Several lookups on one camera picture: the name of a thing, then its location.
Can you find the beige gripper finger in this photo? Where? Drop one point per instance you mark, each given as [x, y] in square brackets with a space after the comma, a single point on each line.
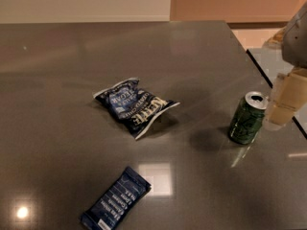
[289, 94]

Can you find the blue chip bag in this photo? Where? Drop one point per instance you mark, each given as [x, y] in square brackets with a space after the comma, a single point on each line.
[134, 107]

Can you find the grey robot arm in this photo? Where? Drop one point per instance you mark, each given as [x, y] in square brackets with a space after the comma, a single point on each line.
[294, 43]

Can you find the green soda can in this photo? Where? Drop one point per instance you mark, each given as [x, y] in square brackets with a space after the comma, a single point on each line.
[248, 117]

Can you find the dark blue snack bar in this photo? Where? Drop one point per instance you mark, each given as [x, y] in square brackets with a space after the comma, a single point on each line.
[110, 209]

